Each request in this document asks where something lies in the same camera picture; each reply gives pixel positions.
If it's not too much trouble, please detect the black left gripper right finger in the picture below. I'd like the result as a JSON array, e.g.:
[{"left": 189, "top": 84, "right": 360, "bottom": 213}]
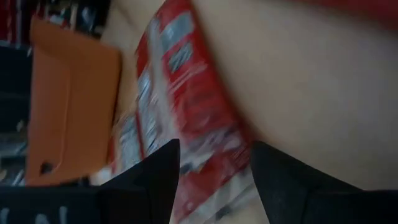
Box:
[{"left": 250, "top": 140, "right": 398, "bottom": 224}]

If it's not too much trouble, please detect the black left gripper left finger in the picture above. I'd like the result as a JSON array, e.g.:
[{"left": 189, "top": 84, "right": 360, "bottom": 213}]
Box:
[{"left": 0, "top": 139, "right": 181, "bottom": 224}]

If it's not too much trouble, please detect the red popcorn bag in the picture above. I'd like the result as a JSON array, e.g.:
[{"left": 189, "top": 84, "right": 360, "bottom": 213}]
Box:
[
  {"left": 134, "top": 0, "right": 261, "bottom": 224},
  {"left": 107, "top": 113, "right": 146, "bottom": 175}
]

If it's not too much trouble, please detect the orange plastic basket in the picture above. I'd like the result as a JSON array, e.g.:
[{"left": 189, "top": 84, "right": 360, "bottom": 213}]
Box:
[{"left": 24, "top": 17, "right": 123, "bottom": 187}]

